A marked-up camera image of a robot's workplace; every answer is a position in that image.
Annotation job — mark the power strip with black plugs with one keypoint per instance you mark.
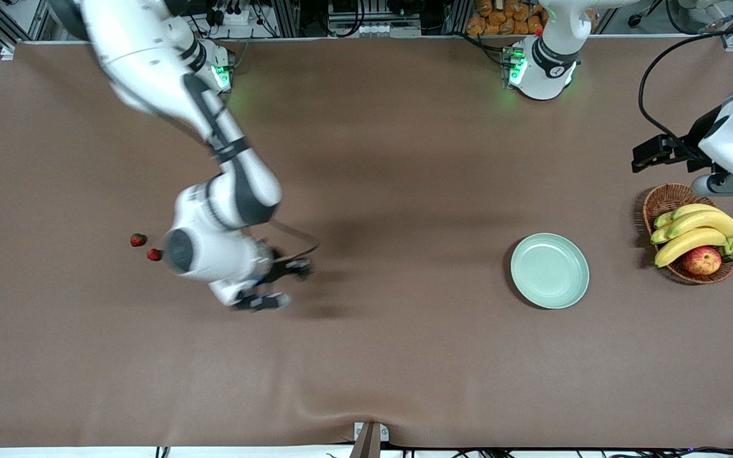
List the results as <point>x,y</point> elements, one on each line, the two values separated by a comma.
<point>230,13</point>

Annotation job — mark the pile of orange bread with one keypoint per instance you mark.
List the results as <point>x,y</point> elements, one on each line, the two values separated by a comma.
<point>500,19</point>

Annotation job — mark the aluminium frame profile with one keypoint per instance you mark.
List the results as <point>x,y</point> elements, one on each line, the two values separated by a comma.
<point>287,16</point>

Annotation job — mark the brown table cover cloth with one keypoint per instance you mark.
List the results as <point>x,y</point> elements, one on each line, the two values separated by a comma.
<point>404,191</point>

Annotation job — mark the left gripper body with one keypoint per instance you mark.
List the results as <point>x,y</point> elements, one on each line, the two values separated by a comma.
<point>695,141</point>

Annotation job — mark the red apple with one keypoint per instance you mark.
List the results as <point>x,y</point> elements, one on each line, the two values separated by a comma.
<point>702,261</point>

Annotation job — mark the white power strip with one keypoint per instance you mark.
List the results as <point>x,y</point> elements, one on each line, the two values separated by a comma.
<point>373,30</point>

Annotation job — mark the metal table bracket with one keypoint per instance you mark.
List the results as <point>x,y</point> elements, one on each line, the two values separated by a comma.
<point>369,439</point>

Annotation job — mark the red strawberry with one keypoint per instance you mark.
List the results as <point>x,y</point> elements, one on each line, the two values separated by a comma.
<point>304,270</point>
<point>154,254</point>
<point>138,240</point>

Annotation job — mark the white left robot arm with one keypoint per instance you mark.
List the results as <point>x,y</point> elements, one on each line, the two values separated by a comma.
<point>541,76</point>

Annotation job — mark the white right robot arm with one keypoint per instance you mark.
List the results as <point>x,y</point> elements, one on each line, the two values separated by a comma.
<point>144,63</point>

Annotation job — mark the brown wicker basket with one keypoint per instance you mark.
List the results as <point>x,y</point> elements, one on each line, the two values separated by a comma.
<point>669,197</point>

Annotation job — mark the pale green round plate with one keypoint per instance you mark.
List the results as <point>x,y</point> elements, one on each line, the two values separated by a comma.
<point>550,271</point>

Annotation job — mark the yellow banana bunch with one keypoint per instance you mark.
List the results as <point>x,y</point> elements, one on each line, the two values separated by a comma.
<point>704,222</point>

